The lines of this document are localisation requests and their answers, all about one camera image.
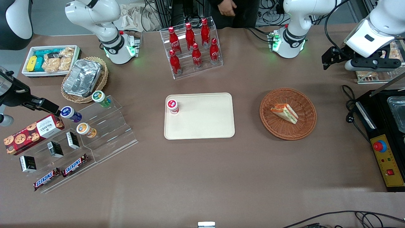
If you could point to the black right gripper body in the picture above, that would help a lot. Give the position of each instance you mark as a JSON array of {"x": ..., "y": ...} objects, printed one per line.
[{"x": 13, "y": 95}]

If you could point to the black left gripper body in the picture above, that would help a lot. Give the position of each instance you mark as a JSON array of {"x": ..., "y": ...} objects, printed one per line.
[{"x": 345, "y": 52}]

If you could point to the triangle sandwich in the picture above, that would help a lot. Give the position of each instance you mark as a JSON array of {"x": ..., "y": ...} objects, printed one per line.
[{"x": 286, "y": 113}]

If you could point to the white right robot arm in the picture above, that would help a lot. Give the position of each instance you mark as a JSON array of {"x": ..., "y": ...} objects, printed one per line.
[{"x": 107, "y": 34}]

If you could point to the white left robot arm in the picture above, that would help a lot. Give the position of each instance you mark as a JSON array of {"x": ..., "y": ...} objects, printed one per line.
[{"x": 294, "y": 19}]

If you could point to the aluminium foil tray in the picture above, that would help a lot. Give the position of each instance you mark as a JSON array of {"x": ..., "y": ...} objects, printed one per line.
[{"x": 82, "y": 77}]

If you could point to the oval light wicker basket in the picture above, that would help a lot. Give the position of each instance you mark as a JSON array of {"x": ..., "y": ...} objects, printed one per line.
[{"x": 102, "y": 79}]

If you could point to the round brown wicker basket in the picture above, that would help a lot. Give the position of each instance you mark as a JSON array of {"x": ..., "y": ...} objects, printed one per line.
[{"x": 303, "y": 126}]

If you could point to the cream plastic tray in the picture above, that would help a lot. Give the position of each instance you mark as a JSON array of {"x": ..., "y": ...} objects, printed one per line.
[{"x": 202, "y": 120}]

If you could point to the person's bare hand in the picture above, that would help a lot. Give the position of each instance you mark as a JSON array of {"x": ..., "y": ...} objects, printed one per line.
[{"x": 227, "y": 8}]

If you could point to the white snack bin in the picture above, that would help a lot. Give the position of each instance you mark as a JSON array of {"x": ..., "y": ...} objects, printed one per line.
[{"x": 26, "y": 73}]

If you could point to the blue lid snack cup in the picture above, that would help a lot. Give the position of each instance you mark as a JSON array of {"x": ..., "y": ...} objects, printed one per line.
[{"x": 70, "y": 113}]

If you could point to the red cookie box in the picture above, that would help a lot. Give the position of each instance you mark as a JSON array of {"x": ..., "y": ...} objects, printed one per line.
[{"x": 31, "y": 134}]

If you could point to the bagged crackers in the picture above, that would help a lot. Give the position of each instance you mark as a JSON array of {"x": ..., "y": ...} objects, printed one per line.
[
  {"x": 397, "y": 50},
  {"x": 51, "y": 65},
  {"x": 367, "y": 74},
  {"x": 66, "y": 58}
]

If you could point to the yellow snack pack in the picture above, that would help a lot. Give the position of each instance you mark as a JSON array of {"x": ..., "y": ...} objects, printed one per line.
[{"x": 31, "y": 63}]

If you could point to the teal snack pack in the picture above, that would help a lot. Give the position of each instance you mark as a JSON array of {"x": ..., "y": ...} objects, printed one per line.
[
  {"x": 39, "y": 64},
  {"x": 44, "y": 52}
]

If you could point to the small black box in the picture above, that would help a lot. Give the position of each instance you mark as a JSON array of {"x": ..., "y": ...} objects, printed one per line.
[
  {"x": 55, "y": 149},
  {"x": 28, "y": 164},
  {"x": 72, "y": 140}
]

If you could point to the orange lid snack cup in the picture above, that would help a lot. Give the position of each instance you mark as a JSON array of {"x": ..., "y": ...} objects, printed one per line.
[{"x": 84, "y": 129}]

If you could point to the grey metal bar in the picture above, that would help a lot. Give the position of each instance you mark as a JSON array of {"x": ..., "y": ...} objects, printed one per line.
[{"x": 389, "y": 84}]

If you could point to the green lid snack cup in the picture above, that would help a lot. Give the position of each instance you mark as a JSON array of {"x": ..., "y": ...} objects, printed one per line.
[{"x": 100, "y": 97}]

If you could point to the snickers bar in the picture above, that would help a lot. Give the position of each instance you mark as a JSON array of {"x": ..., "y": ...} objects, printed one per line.
[
  {"x": 46, "y": 179},
  {"x": 75, "y": 165}
]

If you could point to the clear acrylic stepped display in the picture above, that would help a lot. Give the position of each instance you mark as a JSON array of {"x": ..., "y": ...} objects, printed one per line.
[{"x": 110, "y": 136}]

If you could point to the black machine with yellow panel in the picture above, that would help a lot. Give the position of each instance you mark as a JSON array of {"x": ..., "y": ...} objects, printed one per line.
[{"x": 379, "y": 126}]

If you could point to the steel pan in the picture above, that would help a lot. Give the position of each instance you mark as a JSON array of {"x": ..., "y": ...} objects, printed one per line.
[{"x": 398, "y": 114}]

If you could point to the person in dark clothes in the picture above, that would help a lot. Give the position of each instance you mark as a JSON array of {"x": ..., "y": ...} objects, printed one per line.
[{"x": 246, "y": 14}]

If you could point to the red cola bottle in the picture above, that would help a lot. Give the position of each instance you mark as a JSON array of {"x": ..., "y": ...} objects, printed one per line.
[
  {"x": 205, "y": 33},
  {"x": 190, "y": 37},
  {"x": 214, "y": 52},
  {"x": 196, "y": 57},
  {"x": 175, "y": 63},
  {"x": 174, "y": 41}
]

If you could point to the white cloth bag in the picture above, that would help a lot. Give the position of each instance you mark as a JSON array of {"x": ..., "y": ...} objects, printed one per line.
[{"x": 133, "y": 17}]

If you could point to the red lid snack cup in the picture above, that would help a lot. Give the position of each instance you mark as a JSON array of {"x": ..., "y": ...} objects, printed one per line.
[{"x": 172, "y": 105}]

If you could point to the clear acrylic bottle rack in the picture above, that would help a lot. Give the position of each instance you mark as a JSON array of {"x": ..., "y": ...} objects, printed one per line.
[{"x": 186, "y": 71}]

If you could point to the small white device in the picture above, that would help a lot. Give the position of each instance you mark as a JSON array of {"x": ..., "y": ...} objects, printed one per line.
[{"x": 206, "y": 224}]

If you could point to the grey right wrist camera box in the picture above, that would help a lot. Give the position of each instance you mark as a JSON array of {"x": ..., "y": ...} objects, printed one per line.
[{"x": 5, "y": 120}]

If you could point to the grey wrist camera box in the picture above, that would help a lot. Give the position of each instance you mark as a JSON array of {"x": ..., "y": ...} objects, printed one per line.
[
  {"x": 5, "y": 120},
  {"x": 373, "y": 65}
]

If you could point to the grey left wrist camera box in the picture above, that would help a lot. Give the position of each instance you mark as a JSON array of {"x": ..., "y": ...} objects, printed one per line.
[{"x": 373, "y": 65}]

